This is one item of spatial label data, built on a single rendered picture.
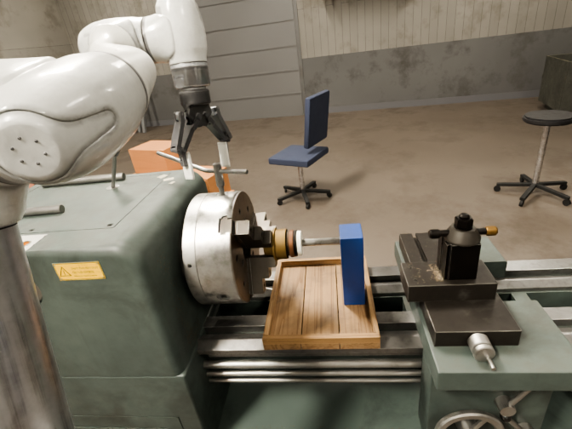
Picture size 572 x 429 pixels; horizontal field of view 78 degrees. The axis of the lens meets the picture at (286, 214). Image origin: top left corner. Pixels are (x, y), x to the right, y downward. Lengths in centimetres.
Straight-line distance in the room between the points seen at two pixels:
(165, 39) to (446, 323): 91
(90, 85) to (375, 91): 737
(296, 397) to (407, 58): 691
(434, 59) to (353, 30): 159
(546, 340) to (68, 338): 112
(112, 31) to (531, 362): 114
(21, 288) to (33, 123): 23
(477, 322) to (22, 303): 85
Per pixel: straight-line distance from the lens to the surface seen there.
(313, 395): 131
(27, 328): 55
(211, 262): 89
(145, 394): 113
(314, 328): 101
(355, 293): 104
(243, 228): 89
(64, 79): 41
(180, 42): 93
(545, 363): 97
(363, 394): 131
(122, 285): 87
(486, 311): 98
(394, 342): 102
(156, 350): 98
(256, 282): 102
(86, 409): 128
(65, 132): 38
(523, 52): 801
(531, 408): 111
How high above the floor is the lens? 160
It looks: 27 degrees down
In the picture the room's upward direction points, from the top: 8 degrees counter-clockwise
